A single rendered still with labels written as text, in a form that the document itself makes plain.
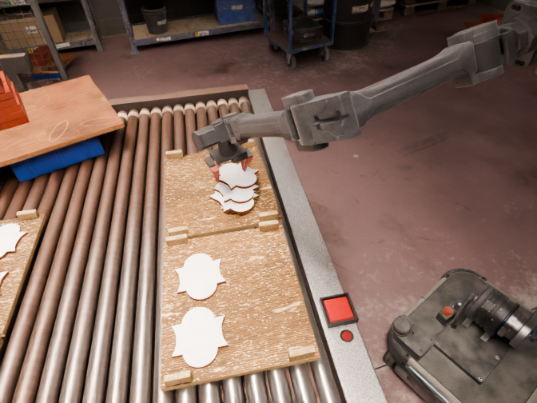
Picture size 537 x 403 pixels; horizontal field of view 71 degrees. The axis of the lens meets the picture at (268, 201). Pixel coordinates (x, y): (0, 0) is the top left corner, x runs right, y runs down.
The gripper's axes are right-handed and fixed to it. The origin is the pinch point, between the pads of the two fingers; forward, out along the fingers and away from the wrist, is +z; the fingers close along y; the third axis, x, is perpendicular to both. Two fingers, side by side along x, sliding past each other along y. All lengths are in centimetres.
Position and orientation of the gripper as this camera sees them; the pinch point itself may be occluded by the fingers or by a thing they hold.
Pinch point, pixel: (230, 173)
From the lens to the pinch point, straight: 122.7
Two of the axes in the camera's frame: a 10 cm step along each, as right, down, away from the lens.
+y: 8.5, -3.8, 3.7
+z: 0.2, 7.2, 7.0
